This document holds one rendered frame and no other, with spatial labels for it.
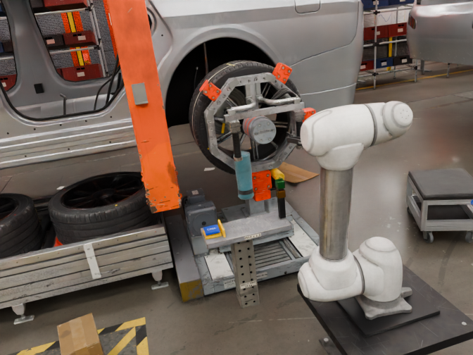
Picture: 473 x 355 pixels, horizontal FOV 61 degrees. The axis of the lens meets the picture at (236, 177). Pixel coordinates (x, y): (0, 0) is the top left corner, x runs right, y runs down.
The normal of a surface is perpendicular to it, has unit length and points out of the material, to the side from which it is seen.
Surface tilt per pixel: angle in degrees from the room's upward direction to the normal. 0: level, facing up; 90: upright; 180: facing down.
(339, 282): 96
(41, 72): 90
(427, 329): 0
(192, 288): 90
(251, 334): 0
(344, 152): 104
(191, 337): 0
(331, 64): 90
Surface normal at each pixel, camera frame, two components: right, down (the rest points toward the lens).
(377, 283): 0.11, 0.36
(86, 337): -0.11, -0.92
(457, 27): -0.94, 0.17
